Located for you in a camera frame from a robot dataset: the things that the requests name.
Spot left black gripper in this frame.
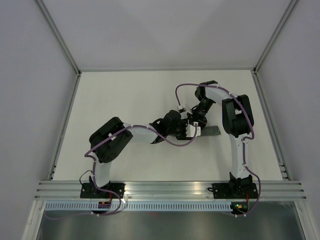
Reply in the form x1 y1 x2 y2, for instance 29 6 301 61
167 118 193 141

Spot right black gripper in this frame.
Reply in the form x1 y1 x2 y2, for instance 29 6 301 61
187 97 214 131

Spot grey cloth napkin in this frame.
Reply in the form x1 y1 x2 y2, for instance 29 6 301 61
198 125 221 137

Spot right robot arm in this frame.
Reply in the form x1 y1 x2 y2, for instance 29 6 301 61
192 80 259 199

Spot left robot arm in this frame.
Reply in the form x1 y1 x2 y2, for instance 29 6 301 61
86 110 201 198

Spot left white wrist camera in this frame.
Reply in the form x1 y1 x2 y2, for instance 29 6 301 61
186 122 201 138

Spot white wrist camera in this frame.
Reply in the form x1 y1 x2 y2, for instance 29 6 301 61
186 122 201 138
177 104 192 117

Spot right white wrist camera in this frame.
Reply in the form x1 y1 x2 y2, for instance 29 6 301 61
177 104 192 117

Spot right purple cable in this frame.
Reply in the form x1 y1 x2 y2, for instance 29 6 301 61
174 82 262 218

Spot aluminium front rail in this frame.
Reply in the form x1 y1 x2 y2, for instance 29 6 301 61
34 180 307 202

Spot white slotted cable duct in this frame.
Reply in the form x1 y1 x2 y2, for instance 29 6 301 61
45 200 232 212

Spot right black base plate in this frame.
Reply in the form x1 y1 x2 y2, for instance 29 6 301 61
207 183 258 199

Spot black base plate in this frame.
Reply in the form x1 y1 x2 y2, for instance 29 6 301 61
80 182 125 199
207 183 258 199

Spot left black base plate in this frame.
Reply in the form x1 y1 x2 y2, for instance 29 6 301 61
80 182 125 199

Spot right aluminium frame post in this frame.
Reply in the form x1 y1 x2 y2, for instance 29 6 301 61
252 0 300 75

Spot aluminium frame post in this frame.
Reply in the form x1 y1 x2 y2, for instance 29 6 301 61
252 0 300 75
34 0 81 76

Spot left aluminium frame post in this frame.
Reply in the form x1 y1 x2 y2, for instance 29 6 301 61
34 0 81 76

